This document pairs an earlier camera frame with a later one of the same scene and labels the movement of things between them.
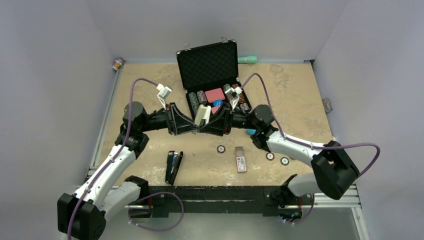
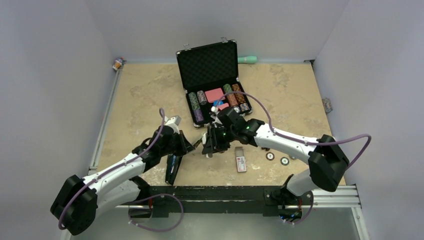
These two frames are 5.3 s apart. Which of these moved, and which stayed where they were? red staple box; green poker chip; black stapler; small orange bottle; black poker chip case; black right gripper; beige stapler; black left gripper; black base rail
Moved: black right gripper; beige stapler; black left gripper
Stayed: black base rail; black poker chip case; green poker chip; black stapler; red staple box; small orange bottle
